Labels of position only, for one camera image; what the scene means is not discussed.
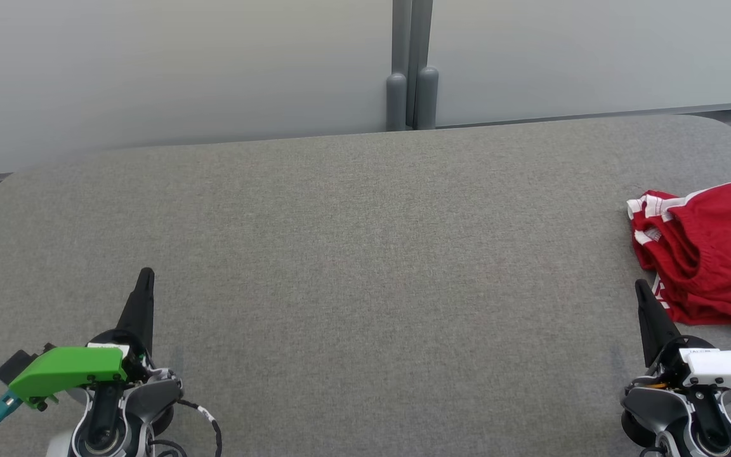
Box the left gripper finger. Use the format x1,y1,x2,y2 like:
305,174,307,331
114,267,156,357

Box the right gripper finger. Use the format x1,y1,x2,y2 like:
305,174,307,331
634,279,682,370

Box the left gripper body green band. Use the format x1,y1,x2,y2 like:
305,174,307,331
8,328,158,412

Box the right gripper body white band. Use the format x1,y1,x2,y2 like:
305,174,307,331
643,335,731,401

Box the red basketball jersey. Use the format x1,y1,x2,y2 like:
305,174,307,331
626,189,731,327

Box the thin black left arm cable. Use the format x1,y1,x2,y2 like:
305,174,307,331
147,395,224,457

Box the grey partition post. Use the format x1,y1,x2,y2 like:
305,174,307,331
386,0,408,132
411,0,440,129

